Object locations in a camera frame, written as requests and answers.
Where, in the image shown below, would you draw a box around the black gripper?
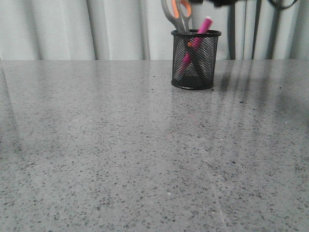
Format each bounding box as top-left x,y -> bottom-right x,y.
189,0 -> 238,7

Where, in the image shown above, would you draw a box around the pink marker pen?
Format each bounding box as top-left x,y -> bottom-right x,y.
176,17 -> 213,78

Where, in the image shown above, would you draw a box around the grey orange scissors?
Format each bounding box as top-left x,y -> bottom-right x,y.
161,0 -> 203,84

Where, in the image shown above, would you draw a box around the black mesh pen cup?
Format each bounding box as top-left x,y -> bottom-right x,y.
171,29 -> 221,90

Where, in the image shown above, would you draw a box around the grey curtain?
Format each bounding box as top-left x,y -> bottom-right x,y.
0,0 -> 309,60

